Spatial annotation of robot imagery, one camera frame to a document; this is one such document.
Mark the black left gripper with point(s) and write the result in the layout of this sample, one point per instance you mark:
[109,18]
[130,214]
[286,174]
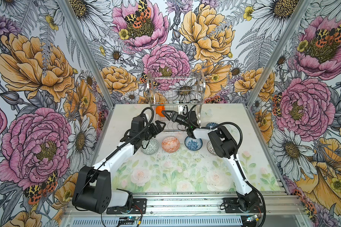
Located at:
[155,131]

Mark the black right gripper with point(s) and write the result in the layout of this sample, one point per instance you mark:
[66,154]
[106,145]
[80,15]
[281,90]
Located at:
[174,115]

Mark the plain orange bowl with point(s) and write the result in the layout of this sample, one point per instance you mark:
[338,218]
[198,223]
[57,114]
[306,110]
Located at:
[159,110]

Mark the steel two-tier dish rack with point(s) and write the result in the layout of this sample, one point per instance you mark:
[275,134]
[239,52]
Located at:
[178,94]

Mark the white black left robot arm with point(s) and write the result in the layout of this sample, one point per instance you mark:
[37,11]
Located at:
[93,190]

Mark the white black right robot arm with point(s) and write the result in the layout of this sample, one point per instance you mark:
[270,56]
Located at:
[226,139]

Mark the orange patterned bowl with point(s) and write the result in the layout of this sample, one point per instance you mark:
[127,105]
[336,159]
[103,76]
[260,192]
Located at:
[170,144]

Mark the green patterned bowl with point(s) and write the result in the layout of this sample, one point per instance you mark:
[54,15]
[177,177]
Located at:
[150,147]

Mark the blue floral bowl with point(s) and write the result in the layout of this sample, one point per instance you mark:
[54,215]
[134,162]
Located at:
[193,144]

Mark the dark blue dotted bowl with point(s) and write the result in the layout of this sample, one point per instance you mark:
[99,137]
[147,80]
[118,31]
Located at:
[212,125]

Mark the white brown lattice bowl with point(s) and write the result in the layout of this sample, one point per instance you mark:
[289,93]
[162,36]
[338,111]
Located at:
[210,148]

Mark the green circuit board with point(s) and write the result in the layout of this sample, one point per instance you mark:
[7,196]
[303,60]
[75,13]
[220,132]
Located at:
[129,221]

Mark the white perforated vent strip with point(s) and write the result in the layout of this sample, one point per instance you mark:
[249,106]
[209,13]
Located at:
[170,221]

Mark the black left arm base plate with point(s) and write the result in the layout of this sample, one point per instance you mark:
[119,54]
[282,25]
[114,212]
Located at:
[138,207]

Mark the right aluminium frame post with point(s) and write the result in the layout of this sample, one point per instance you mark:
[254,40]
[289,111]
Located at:
[285,36]

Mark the aluminium frame post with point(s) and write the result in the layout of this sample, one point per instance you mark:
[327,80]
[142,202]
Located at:
[285,36]
[81,40]

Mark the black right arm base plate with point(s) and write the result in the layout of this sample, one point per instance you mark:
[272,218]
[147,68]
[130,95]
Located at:
[231,205]

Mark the aluminium mounting rail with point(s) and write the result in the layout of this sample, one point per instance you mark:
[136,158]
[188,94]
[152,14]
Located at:
[197,204]

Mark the left aluminium frame post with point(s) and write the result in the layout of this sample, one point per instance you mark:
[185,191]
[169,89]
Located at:
[81,40]

